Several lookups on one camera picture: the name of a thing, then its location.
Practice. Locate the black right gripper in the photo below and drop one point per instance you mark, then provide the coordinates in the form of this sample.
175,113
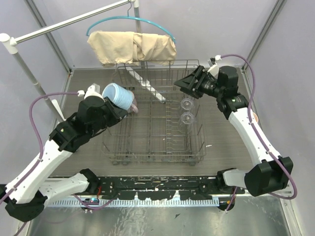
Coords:
187,83

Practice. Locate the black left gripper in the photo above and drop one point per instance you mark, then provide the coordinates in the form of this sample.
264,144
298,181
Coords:
116,109

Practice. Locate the lilac ceramic mug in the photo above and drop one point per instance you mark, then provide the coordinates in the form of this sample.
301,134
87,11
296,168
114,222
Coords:
133,107

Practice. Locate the blue ceramic mug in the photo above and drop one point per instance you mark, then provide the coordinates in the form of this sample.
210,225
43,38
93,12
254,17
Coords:
120,96

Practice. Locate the clear faceted glass cup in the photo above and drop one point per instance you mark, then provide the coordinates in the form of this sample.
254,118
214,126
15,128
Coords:
187,105

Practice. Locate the pink ceramic mug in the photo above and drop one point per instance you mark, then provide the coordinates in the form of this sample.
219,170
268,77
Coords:
256,117

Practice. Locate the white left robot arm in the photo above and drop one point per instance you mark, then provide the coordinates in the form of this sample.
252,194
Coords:
26,197

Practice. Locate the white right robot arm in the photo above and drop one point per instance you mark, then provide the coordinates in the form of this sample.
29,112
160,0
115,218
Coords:
270,170

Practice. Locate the beige cloth on hanger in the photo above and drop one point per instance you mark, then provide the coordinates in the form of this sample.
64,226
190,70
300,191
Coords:
113,47

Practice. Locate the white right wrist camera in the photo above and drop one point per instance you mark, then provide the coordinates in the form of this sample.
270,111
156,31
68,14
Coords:
214,68

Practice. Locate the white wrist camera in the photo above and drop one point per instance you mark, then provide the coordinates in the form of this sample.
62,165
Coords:
93,90
214,68

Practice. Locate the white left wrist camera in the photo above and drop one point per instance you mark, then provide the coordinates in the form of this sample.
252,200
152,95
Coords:
93,90

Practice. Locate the grey wire dish rack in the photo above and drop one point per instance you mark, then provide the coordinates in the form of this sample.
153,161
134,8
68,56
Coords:
152,135

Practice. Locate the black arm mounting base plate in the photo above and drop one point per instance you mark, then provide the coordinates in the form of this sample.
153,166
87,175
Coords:
159,188

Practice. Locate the white clothes rail stand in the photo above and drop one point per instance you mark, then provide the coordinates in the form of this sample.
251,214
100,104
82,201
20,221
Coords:
16,90

